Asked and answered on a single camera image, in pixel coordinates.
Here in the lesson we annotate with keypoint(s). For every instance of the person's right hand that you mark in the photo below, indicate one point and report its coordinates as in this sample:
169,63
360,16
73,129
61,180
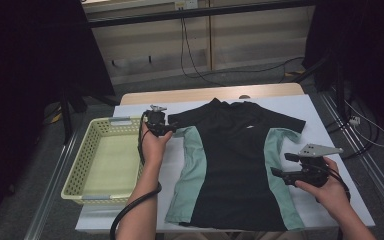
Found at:
333,198

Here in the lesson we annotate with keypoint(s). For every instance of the person's left hand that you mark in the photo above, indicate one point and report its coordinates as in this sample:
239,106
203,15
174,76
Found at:
153,148

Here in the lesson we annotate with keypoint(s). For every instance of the black and green shirt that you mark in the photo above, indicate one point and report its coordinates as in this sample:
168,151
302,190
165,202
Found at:
236,166

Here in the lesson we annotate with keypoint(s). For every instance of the beige wooden cabinet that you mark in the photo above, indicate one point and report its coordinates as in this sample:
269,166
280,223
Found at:
256,36

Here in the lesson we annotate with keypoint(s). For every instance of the white wall socket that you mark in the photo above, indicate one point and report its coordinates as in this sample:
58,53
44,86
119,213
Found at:
186,4

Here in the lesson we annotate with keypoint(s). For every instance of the black tripod stand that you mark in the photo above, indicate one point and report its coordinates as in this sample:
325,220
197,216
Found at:
67,120

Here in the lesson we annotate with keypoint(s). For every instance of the yellow plastic basket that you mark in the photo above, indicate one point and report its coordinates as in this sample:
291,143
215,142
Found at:
110,163

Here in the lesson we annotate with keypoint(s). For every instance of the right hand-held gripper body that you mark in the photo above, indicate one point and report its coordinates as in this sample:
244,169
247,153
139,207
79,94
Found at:
316,150

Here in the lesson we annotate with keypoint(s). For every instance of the black metal stand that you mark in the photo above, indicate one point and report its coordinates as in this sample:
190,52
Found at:
339,93

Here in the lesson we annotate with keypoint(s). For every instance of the black horizontal bar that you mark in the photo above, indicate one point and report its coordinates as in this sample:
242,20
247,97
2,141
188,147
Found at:
193,13

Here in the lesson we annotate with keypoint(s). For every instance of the aluminium floor rail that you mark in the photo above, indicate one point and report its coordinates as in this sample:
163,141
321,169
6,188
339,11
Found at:
51,190
373,170

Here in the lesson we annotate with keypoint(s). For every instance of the white plug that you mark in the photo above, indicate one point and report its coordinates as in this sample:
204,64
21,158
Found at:
355,120

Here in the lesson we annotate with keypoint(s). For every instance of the large black curtain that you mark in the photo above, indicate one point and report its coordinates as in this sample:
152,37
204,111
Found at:
30,66

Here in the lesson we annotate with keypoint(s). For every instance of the person's beige trousers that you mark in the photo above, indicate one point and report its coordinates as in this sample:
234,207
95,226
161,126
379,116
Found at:
180,237

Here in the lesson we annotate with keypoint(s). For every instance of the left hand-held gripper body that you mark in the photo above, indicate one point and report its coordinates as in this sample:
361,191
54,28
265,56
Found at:
156,120

